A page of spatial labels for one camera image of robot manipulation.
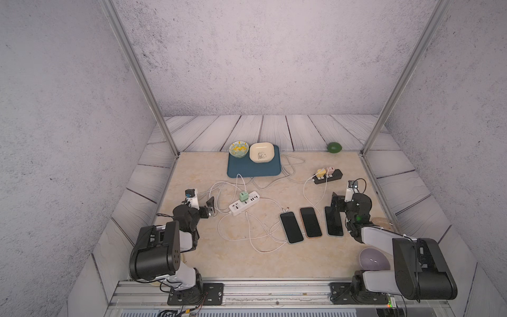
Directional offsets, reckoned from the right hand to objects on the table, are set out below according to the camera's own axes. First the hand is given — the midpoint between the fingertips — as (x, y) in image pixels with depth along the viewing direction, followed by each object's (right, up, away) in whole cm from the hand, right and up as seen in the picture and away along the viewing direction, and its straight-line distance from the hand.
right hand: (347, 192), depth 90 cm
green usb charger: (-47, -2, +3) cm, 47 cm away
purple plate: (+5, -25, -12) cm, 28 cm away
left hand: (-64, -2, +1) cm, 64 cm away
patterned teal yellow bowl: (-52, +22, +28) cm, 63 cm away
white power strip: (-43, -3, +8) cm, 43 cm away
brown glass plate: (+17, -14, +1) cm, 22 cm away
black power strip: (+2, +7, +17) cm, 19 cm away
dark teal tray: (-48, +11, +24) cm, 55 cm away
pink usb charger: (-3, +10, +13) cm, 16 cm away
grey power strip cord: (-23, +10, +23) cm, 34 cm away
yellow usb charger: (-7, +9, +12) cm, 17 cm away
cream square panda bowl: (-38, +20, +28) cm, 51 cm away
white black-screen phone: (-25, -16, -1) cm, 30 cm away
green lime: (+5, +23, +28) cm, 37 cm away
